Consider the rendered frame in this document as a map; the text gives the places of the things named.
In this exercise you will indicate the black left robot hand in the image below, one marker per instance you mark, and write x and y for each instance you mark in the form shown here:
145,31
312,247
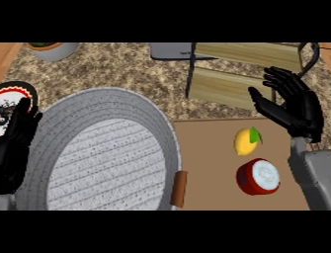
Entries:
7,154

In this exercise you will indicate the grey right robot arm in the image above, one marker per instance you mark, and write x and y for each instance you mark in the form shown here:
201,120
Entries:
324,179

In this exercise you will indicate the black-framed wooden tiered shelf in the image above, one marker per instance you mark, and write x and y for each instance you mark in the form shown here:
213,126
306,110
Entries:
241,75

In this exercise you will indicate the grey appliance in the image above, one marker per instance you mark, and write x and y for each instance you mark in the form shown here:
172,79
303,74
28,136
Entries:
172,51

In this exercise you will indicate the grey woven basket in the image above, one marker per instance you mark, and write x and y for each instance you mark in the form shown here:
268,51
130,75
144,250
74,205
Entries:
102,154

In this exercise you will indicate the yellow lemon with green leaf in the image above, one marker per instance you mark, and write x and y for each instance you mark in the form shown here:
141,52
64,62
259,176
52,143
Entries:
246,141

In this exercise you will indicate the brown tray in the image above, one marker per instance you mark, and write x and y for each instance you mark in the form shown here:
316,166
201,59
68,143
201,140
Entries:
220,171

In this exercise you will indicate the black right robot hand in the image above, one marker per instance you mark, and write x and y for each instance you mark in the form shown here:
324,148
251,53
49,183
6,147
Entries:
294,102

